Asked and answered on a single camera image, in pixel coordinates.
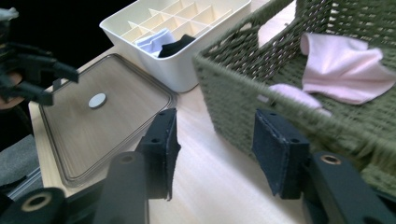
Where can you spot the metal floor rail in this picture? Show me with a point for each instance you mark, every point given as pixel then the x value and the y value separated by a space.
pixel 28 185

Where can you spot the grey tape tab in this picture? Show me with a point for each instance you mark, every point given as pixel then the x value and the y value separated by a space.
pixel 57 84

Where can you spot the black sock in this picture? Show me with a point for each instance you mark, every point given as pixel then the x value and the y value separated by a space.
pixel 176 46

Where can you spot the cream divided storage box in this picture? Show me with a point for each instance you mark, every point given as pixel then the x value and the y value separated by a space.
pixel 174 74

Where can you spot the clear lid with white knob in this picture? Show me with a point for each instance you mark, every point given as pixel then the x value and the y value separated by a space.
pixel 102 137

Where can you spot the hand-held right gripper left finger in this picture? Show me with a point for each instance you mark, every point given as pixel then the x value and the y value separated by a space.
pixel 158 161

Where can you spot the pink sock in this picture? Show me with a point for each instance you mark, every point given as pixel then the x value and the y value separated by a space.
pixel 295 95
pixel 339 71

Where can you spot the white sock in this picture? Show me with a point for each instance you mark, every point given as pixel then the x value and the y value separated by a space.
pixel 155 42

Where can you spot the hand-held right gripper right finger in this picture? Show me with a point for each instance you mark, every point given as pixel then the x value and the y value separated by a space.
pixel 280 155

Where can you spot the green woven basket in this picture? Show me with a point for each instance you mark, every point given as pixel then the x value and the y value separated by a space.
pixel 236 87

